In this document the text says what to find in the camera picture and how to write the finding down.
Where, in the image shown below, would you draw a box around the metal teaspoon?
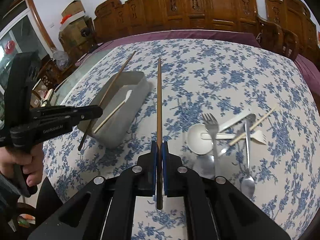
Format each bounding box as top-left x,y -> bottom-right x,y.
240,118 -> 255,199

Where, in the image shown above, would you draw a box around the dark brown wooden chopstick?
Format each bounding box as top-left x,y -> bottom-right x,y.
156,58 -> 163,210

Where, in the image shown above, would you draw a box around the white plastic soup spoon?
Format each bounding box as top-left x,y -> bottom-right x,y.
187,108 -> 251,155

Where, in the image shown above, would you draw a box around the white plastic fork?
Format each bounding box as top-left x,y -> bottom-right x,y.
201,129 -> 267,145

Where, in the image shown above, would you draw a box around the metal fork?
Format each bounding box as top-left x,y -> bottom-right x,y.
202,113 -> 220,177

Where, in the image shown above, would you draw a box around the grey metal rectangular tray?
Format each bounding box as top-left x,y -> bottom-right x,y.
87,72 -> 150,149

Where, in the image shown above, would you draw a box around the white plastic knife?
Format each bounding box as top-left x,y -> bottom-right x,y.
93,90 -> 132,134

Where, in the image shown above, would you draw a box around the large metal spoon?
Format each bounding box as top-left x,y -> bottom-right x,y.
199,114 -> 231,179

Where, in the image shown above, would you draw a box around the person's left hand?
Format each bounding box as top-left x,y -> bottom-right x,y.
1,143 -> 44,187

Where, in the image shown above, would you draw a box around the wooden block with black band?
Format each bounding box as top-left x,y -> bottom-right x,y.
41,89 -> 54,107

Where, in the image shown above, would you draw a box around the wooden chair at left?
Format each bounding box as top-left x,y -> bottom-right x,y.
38,59 -> 62,89

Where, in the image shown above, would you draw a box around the glass sliding door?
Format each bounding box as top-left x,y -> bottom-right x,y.
0,0 -> 48,88

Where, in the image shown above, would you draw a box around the blue floral tablecloth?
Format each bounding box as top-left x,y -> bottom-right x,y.
43,39 -> 319,239

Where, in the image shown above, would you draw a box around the stacked cardboard boxes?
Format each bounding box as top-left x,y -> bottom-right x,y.
59,0 -> 94,59

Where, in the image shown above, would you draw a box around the purple armchair cushion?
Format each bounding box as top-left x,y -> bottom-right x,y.
295,54 -> 320,95

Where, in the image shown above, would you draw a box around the carved wooden armchair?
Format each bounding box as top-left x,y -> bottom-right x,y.
265,0 -> 319,64

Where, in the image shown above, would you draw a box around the long carved wooden sofa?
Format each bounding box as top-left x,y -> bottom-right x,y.
93,0 -> 299,61

